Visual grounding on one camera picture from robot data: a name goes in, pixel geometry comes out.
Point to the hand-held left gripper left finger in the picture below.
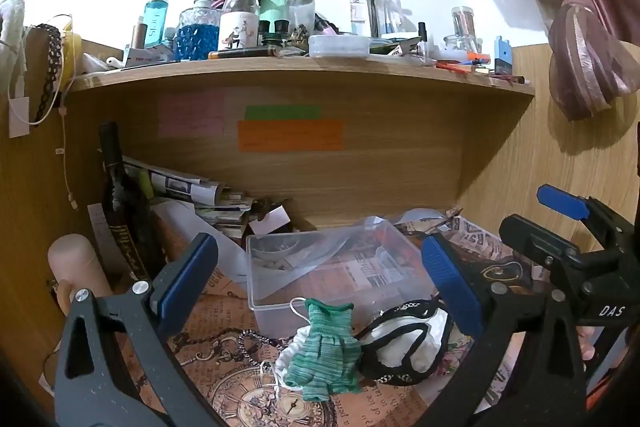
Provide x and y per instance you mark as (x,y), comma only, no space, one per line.
(186,274)

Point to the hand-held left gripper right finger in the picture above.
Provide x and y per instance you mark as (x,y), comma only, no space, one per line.
(447,282)

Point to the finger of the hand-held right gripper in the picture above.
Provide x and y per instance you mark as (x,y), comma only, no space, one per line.
(535,242)
(562,202)

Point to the white black-trimmed underwear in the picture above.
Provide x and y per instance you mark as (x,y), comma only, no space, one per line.
(410,347)

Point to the clear plastic container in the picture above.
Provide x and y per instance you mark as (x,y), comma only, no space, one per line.
(325,277)

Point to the white face mask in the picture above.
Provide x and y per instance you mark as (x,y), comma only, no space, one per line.
(290,357)

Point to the green knitted sock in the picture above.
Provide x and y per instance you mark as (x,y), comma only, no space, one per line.
(327,352)

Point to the person's right hand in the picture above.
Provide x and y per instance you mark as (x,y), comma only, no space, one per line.
(586,348)

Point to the stack of papers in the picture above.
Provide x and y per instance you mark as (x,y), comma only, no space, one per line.
(200,197)

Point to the dark wine bottle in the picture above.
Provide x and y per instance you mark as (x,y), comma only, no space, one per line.
(122,217)

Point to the white folded card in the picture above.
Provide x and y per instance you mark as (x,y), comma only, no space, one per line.
(270,222)

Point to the pink cylindrical bottle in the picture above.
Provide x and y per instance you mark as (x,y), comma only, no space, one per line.
(77,267)

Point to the vintage printed paper mat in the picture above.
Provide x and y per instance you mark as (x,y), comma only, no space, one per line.
(240,387)

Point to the blue small box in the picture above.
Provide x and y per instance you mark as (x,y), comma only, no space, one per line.
(503,56)

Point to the pink sticky note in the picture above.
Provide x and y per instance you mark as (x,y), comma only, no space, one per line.
(192,114)

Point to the pink striped curtain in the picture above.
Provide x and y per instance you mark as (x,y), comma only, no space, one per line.
(575,32)

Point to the orange pen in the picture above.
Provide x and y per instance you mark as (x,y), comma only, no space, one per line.
(457,66)

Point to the orange sticky note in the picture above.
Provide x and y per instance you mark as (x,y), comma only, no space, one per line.
(290,135)

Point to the green sticky note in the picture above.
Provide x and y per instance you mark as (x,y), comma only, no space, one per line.
(282,112)

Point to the glass jar with metallic lid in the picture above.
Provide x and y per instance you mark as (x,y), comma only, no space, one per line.
(462,29)

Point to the black pen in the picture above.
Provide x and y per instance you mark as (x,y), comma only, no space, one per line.
(242,53)

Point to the wooden shelf board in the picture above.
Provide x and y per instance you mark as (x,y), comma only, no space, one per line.
(300,74)

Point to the glass bottle with blue beads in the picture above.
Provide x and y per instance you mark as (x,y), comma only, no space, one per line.
(198,32)

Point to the brown tube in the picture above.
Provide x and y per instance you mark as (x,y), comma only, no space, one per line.
(138,34)

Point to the black lace band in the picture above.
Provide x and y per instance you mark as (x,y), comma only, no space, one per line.
(50,67)

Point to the yellow plastic item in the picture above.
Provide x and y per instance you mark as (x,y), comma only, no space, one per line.
(72,52)

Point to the blue liquid bottle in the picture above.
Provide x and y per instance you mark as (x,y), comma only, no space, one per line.
(156,24)

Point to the clear flat plastic box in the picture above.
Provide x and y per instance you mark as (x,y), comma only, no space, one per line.
(339,46)

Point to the clear bottle with white label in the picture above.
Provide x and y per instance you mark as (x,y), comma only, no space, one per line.
(240,14)

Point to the mint green bottle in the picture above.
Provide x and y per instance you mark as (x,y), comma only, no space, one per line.
(274,7)

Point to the clear glass jar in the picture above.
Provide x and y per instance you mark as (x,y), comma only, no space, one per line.
(301,7)

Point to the white towel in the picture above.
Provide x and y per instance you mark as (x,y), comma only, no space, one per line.
(11,27)

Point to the white wall charger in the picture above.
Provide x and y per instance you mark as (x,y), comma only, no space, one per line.
(19,117)

